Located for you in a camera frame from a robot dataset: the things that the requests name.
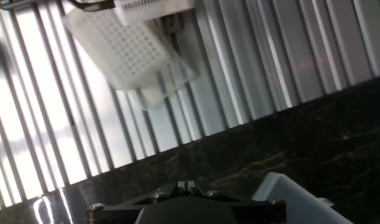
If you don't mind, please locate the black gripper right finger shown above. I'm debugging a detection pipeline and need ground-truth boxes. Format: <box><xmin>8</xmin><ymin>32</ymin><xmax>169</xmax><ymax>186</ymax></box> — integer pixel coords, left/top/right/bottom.
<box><xmin>187</xmin><ymin>181</ymin><xmax>287</xmax><ymax>224</ymax></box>

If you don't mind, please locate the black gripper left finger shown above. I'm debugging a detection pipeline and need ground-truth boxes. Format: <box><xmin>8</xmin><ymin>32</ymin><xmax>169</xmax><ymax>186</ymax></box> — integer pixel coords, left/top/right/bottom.
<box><xmin>85</xmin><ymin>181</ymin><xmax>187</xmax><ymax>224</ymax></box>

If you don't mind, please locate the green pipette tip holder box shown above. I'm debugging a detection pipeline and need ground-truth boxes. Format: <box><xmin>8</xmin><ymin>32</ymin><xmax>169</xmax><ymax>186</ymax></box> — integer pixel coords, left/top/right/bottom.
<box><xmin>251</xmin><ymin>172</ymin><xmax>355</xmax><ymax>224</ymax></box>

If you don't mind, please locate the white tip rack tilted box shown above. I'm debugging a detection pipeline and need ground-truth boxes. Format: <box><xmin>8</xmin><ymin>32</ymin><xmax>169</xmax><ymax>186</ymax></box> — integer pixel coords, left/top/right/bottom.
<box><xmin>61</xmin><ymin>6</ymin><xmax>200</xmax><ymax>110</ymax></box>

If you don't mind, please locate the black marble pattern mat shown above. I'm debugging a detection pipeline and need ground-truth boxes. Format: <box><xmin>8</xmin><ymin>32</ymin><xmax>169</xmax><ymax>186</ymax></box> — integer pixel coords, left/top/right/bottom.
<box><xmin>0</xmin><ymin>74</ymin><xmax>380</xmax><ymax>224</ymax></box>

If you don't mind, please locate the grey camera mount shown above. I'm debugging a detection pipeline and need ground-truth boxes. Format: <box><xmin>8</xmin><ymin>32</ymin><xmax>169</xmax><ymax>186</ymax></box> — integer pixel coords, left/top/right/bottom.
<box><xmin>161</xmin><ymin>14</ymin><xmax>185</xmax><ymax>35</ymax></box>

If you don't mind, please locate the silver camera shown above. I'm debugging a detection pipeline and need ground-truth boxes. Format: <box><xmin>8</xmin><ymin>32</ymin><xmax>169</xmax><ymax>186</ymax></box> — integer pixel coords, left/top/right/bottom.
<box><xmin>114</xmin><ymin>0</ymin><xmax>197</xmax><ymax>26</ymax></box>

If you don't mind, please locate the black camera cable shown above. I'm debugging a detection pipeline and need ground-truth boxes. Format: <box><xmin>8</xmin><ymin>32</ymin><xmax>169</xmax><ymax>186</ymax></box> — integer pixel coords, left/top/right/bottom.
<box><xmin>70</xmin><ymin>0</ymin><xmax>116</xmax><ymax>12</ymax></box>

